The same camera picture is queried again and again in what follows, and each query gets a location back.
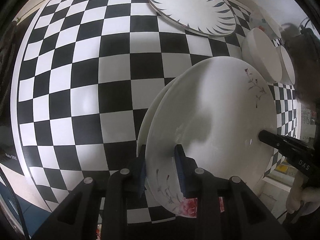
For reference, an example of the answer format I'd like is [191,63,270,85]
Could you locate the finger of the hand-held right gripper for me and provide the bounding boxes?
[258,129,298,158]

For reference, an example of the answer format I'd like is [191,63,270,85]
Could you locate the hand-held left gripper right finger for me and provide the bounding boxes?
[174,144,292,240]

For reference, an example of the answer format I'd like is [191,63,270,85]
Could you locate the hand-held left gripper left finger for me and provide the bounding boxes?
[32,144,148,240]

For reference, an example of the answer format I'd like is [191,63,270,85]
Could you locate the pink rose print bowl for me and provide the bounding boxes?
[179,197,224,217]

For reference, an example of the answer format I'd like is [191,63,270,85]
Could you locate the plain white plate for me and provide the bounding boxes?
[136,77,180,157]

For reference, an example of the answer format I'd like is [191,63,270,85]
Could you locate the white plate with branch print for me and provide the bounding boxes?
[145,56,277,217]

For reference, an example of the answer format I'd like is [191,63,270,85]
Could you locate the small white bowl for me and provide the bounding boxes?
[276,45,296,85]

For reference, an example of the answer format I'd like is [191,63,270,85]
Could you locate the large white bowl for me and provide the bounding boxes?
[241,27,283,83]

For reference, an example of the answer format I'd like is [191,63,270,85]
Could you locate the white bowl with flower print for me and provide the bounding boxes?
[249,9,283,40]

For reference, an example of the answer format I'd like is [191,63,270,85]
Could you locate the white plate with blue leaves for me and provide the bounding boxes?
[146,0,237,37]

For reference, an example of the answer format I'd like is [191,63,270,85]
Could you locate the person's right hand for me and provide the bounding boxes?
[286,175,320,215]

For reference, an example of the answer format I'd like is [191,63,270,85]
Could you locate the dark cloth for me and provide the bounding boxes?
[281,22,320,108]

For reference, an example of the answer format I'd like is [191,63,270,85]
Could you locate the black and white checkered tablecloth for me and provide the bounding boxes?
[11,0,300,224]

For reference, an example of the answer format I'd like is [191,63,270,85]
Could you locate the black appliance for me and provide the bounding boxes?
[0,120,16,167]

